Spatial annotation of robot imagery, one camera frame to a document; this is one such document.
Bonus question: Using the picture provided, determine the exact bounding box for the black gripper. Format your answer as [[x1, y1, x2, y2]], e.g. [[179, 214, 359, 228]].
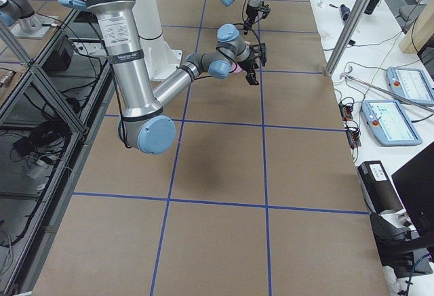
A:
[[243, 1, 271, 35], [237, 43, 267, 85]]

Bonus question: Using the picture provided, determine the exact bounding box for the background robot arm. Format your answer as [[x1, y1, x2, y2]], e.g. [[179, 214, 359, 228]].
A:
[[1, 0, 58, 39]]

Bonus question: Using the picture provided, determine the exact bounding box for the pink mesh pen holder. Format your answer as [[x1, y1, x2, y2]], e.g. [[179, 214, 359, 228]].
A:
[[230, 65, 243, 73]]

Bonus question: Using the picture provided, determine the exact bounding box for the dark blue small object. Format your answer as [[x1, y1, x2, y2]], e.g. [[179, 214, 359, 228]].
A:
[[339, 4, 351, 23]]

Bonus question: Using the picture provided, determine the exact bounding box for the small circuit board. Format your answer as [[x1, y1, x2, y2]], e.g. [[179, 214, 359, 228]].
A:
[[338, 104, 353, 121]]

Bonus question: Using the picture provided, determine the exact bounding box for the near teach pendant tablet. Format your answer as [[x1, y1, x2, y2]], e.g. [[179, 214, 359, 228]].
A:
[[361, 100, 422, 147]]

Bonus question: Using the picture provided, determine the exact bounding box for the teach pendant tablet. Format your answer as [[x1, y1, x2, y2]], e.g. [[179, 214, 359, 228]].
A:
[[361, 100, 422, 147], [386, 67, 433, 106]]

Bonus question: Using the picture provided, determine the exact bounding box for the far teach pendant tablet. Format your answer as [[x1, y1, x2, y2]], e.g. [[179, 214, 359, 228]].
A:
[[386, 67, 433, 106]]

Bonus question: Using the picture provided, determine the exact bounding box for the black brown box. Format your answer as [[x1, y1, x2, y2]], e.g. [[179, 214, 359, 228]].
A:
[[357, 161, 403, 214]]

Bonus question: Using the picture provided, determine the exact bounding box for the black monitor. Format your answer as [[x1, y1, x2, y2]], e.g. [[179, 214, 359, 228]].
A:
[[392, 143, 433, 233]]

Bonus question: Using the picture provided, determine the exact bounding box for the white pedestal column base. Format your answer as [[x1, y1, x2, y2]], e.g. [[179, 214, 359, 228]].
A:
[[133, 0, 182, 82]]

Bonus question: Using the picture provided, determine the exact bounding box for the aluminium frame post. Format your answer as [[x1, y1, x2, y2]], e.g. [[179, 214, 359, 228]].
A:
[[323, 0, 370, 77]]

